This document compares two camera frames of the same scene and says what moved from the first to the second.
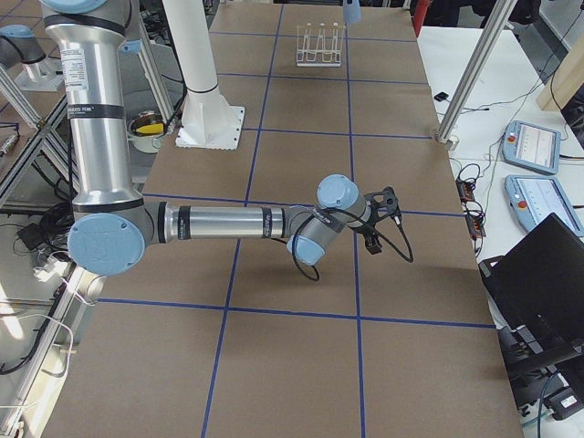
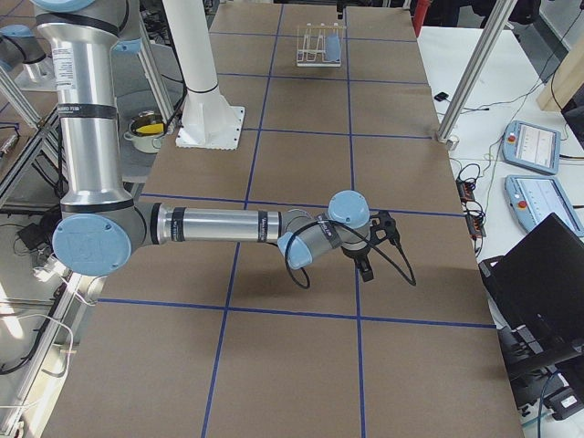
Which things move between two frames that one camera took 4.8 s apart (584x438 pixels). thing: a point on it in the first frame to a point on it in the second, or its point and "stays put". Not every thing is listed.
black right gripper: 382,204 to 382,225
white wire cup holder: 319,45 stays put
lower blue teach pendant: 532,198 stays put
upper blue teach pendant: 531,147 stays put
